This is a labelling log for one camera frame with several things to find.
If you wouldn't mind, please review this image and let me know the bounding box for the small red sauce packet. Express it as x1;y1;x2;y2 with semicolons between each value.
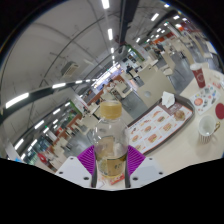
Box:
99;174;126;186

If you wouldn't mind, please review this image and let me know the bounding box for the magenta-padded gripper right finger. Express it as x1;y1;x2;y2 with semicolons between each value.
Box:
124;144;165;189

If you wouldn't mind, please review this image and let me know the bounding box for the group of ceiling lights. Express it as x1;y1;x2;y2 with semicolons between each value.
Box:
4;0;188;158

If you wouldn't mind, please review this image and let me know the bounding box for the clear bottle with tan cap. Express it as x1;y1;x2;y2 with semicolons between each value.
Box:
93;99;130;179

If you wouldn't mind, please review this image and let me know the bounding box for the printed paper tray liner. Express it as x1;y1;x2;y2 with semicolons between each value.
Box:
128;104;194;153

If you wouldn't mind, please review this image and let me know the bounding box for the crumpled white napkin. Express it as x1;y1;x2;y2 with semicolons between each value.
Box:
161;90;176;108

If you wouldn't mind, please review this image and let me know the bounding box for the ceiling air conditioner unit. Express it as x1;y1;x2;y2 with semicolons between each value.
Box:
60;61;80;78

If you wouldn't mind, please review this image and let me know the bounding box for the red paper cup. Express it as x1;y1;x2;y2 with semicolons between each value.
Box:
189;62;208;89

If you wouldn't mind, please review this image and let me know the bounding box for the colourful printed leaflet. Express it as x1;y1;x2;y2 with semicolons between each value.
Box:
189;83;222;116

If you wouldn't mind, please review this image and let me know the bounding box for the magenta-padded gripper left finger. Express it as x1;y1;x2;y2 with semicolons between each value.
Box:
54;144;98;188

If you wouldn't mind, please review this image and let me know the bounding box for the white striped mug, gold handle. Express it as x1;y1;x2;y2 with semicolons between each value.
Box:
198;114;222;145

